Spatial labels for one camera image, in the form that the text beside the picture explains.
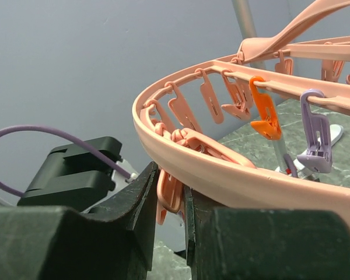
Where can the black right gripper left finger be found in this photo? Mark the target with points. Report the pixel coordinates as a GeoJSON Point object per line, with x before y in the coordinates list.
{"type": "Point", "coordinates": [114, 241]}

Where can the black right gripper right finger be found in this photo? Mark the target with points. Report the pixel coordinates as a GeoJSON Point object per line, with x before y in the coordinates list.
{"type": "Point", "coordinates": [232, 243]}

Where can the pink clothes clip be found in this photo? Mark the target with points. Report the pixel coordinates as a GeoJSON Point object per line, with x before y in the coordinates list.
{"type": "Point", "coordinates": [170, 196]}

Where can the pink round clip hanger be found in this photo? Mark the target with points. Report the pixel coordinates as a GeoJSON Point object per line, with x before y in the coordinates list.
{"type": "Point", "coordinates": [199, 123]}

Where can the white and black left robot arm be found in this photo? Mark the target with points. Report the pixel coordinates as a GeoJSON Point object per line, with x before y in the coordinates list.
{"type": "Point", "coordinates": [70, 176]}

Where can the purple clothes clip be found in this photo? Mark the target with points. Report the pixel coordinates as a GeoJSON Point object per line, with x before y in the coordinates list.
{"type": "Point", "coordinates": [318, 157]}

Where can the white and silver clothes rack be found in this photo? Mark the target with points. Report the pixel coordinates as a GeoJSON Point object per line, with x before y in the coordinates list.
{"type": "Point", "coordinates": [267, 109]}

